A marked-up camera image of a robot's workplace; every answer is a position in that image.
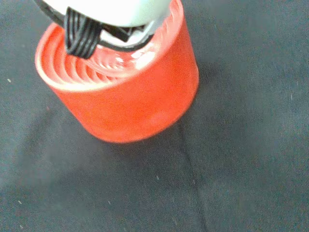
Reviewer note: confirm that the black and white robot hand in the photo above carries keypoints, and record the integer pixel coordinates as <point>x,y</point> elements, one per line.
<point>108,12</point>

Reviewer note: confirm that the black bench cloth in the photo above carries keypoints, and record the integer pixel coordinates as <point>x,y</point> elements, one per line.
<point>217,169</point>

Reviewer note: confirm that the red round flask stand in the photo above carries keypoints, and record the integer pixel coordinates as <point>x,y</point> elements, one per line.
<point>132,108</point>

